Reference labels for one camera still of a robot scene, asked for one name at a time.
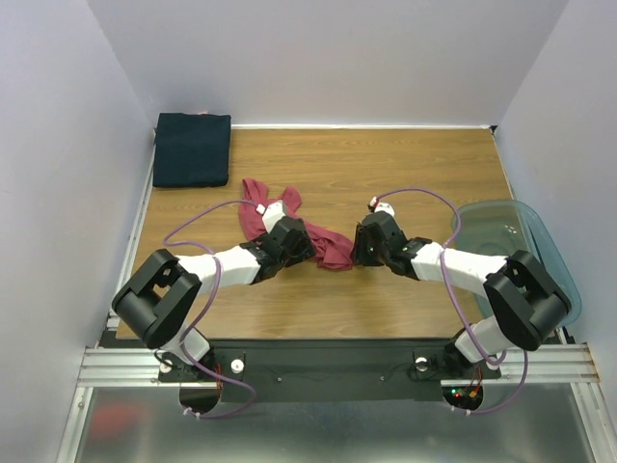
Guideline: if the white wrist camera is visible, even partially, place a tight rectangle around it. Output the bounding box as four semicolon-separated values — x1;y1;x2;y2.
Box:
256;200;287;232
367;197;395;217

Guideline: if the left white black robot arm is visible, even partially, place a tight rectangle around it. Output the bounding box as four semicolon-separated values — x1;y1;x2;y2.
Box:
111;217;316;380

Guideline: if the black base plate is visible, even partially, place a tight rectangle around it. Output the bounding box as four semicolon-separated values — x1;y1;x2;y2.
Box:
155;338;500;404

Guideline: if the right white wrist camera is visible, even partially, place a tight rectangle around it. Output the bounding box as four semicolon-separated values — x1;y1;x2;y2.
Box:
367;197;395;217

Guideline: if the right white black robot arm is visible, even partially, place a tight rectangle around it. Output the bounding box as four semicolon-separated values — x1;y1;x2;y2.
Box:
353;211;572;376

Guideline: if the red tank top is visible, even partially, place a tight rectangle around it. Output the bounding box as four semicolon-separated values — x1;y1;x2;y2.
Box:
238;177;354;271

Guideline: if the clear teal plastic bin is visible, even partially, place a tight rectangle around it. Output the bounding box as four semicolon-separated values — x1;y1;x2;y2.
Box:
451;200;582;327

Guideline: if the folded navy tank top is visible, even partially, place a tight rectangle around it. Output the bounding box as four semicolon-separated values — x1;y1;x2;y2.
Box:
152;113;231;188

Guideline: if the aluminium frame rail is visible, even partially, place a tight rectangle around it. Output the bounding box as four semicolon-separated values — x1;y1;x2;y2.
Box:
58;332;616;462

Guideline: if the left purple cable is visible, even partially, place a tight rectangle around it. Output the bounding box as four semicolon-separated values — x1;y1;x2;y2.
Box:
162;200;264;420

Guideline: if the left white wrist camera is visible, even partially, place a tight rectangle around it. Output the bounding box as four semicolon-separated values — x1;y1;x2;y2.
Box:
256;200;287;232

